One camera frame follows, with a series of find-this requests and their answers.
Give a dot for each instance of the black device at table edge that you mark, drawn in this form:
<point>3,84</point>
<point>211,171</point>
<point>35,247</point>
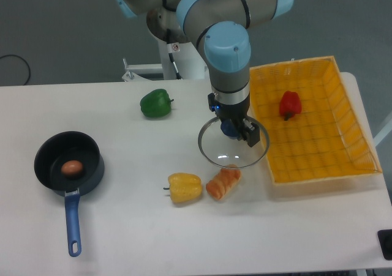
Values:
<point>385,240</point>

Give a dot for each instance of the glass pot lid blue knob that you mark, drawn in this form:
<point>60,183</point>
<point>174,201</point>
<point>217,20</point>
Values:
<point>221,150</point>

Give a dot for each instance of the brown egg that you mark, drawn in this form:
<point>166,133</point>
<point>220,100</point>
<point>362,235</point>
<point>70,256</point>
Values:
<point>72,168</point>

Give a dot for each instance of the toy bread loaf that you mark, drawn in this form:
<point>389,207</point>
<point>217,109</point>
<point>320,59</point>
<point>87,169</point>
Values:
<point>223,182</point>

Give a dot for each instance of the yellow plastic basket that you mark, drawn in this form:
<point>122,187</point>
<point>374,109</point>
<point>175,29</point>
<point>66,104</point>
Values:
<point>325,141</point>

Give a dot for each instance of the dark pot blue handle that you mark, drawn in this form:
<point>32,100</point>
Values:
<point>49,159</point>

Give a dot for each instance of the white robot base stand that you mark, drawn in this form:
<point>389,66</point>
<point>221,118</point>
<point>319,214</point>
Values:
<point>179,58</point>

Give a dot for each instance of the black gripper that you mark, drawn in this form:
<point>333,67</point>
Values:
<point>235,115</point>

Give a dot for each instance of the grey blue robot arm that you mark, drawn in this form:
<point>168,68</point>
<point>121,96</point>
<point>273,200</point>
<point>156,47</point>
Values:
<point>218,31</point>

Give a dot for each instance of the red bell pepper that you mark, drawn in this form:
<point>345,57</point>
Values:
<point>290,105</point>

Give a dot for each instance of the green bell pepper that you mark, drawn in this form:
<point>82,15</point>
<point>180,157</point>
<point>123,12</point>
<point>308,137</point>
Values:
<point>156,104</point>

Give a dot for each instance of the yellow bell pepper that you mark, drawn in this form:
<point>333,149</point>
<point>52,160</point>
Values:
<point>184,187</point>

